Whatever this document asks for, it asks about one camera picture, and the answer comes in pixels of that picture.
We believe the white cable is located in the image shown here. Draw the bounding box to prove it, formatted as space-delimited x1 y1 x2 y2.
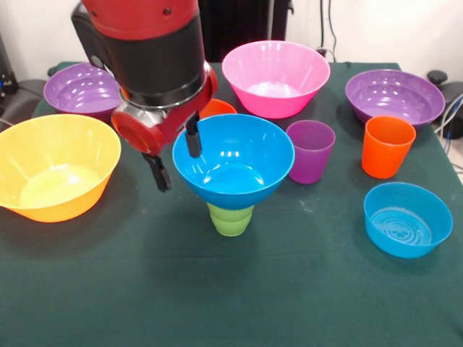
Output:
433 93 463 135

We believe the green plastic cup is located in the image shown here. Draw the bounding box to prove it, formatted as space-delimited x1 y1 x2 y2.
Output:
206 201 255 238

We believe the deep blue plastic bowl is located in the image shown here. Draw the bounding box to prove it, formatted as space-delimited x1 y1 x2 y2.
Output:
171 113 296 211

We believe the pink plastic bowl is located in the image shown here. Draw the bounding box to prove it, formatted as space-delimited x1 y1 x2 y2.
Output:
221 40 331 119

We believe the orange plastic bowl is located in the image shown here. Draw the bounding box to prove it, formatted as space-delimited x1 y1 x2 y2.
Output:
199 98 239 120

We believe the purple plastic bowl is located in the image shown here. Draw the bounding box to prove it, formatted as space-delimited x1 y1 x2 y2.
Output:
344 69 446 131
43 61 122 123

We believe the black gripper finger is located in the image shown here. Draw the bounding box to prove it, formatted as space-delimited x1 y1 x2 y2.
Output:
184 111 202 159
141 153 173 194

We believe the yellow plastic bowl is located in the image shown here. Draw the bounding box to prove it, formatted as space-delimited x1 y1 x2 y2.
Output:
0 113 122 223

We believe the black wall cable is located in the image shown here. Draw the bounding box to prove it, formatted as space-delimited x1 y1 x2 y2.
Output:
319 0 326 50

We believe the dark green table cloth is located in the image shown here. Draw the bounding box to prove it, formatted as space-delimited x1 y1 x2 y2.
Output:
0 61 463 347

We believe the blue cable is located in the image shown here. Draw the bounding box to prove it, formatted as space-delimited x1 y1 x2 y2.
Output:
443 92 463 141

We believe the black round knob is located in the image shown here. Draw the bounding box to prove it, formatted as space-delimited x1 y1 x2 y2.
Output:
426 70 449 87

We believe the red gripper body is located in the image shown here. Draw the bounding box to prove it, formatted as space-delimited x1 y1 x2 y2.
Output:
111 67 219 156

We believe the low blue plastic bowl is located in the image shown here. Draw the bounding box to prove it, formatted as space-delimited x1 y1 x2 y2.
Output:
363 181 454 259

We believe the black device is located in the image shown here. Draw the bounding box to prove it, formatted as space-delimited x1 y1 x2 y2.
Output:
0 32 19 98

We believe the grey wall cable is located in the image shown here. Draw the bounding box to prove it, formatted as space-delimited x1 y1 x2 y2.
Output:
327 0 338 57

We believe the purple plastic cup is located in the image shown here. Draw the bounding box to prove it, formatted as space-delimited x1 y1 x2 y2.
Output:
288 119 336 185

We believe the orange plastic cup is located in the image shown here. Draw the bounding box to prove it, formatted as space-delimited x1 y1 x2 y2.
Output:
361 115 417 180

